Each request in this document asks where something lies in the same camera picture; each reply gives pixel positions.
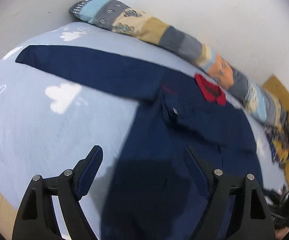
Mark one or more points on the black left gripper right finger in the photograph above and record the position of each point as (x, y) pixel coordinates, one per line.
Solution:
(236, 201)

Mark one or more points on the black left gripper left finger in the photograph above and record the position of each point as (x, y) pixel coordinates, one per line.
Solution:
(36, 216)

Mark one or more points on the navy jacket with red collar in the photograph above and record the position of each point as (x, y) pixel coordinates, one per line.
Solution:
(152, 195)

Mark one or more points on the patterned crumpled clothes pile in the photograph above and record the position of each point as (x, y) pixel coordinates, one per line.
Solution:
(278, 138)

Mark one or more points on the light blue cloud bedsheet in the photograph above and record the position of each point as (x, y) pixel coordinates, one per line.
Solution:
(49, 123)

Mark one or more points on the patchwork rolled quilt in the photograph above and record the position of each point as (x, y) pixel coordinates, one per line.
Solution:
(119, 18)

